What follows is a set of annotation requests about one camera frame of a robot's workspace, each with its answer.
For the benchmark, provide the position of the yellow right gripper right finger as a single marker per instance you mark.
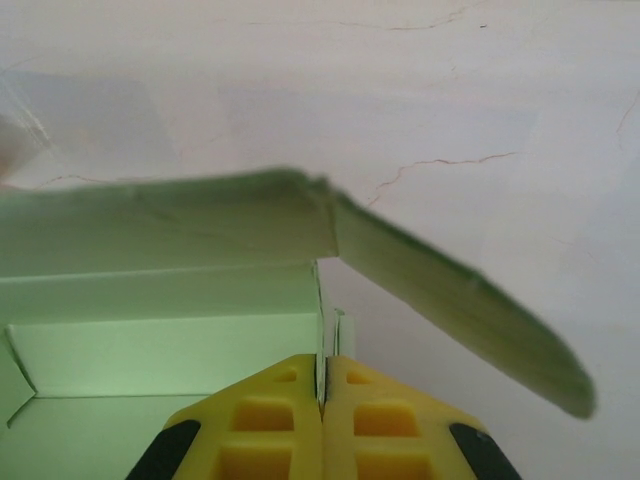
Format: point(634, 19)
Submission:
point(390, 440)

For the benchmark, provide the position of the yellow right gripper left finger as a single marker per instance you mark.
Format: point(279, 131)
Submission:
point(260, 440)

